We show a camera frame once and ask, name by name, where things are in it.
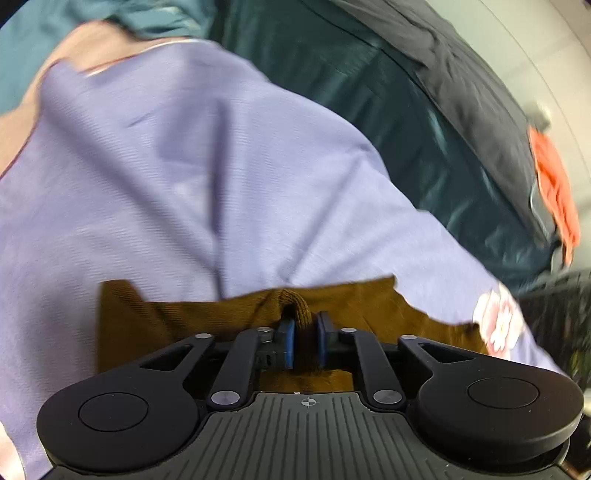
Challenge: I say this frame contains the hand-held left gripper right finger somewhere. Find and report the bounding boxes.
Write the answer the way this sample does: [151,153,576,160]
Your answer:
[316,311,476,411]

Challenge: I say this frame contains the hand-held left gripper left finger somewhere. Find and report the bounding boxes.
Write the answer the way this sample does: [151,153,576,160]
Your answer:
[139,318,297,411]

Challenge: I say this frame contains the brown corduroy garment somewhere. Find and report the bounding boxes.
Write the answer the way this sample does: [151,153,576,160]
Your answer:
[97,274,491,394]

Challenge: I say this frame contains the lavender and pink cloth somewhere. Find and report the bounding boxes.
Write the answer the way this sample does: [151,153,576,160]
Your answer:
[0,23,570,480]

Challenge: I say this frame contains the dark mesh basket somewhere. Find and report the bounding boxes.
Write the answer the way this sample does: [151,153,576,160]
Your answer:
[516,270,591,400]

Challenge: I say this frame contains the dark teal quilt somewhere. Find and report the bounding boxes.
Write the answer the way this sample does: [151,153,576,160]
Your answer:
[208,0,557,292]

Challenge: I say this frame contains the orange cloth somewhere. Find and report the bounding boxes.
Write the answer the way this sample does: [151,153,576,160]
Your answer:
[526,126,583,267]

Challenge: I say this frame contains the dark grey blanket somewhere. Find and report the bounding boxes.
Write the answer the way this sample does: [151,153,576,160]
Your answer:
[330,0,557,243]

